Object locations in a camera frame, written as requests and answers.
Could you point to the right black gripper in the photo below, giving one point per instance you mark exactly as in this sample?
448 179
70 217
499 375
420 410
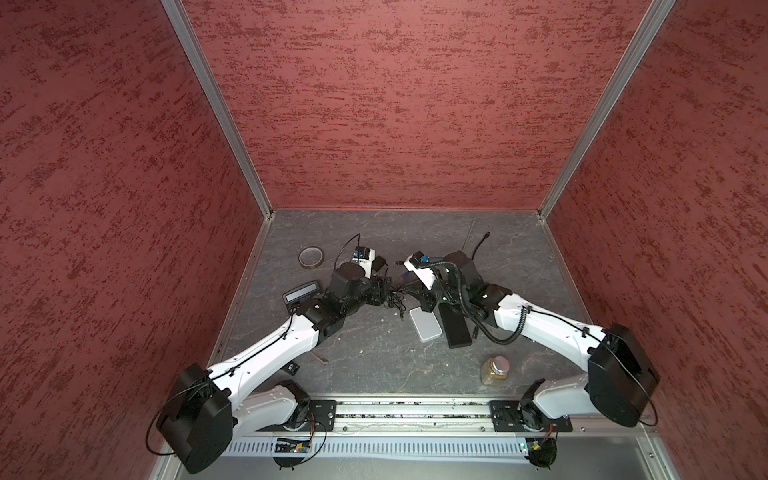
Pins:
417 289

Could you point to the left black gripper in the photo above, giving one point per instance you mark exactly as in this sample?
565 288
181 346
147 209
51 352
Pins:
378 291

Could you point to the white network switch box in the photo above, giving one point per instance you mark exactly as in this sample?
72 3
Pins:
426 324

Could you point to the black ribbed network switch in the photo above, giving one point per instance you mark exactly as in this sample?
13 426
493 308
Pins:
454 326

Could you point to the black power adapter with cable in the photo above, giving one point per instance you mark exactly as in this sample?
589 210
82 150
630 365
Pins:
380 267

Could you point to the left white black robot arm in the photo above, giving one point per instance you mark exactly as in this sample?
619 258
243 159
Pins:
208 407

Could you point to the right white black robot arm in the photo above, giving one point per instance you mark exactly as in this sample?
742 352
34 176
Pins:
617 378

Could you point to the black desk calculator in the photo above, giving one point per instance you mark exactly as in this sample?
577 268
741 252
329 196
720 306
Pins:
294 297

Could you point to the brown tape roll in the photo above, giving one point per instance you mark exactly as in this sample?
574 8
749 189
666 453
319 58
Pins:
311 257

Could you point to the amber glass jar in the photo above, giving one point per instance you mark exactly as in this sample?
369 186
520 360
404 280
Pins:
494 371

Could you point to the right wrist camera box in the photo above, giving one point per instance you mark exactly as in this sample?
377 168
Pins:
419 264

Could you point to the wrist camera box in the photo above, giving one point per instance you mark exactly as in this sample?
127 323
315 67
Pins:
364 257
419 264

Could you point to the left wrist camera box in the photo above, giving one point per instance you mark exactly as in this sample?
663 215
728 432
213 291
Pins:
364 257

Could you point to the aluminium front rail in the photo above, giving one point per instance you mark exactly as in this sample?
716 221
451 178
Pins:
402 415

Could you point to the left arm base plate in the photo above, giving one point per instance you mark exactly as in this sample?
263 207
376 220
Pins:
310 413

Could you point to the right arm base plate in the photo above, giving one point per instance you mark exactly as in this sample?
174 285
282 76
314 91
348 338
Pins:
510 417

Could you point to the white slotted cable duct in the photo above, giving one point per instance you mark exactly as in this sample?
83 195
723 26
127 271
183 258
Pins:
506 449

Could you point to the left metal frame post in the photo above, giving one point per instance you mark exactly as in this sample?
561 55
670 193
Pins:
193 50

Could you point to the metal frame post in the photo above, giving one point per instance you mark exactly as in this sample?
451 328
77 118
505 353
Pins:
648 28
193 50

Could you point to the right metal frame post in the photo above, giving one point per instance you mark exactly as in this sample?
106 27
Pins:
648 28

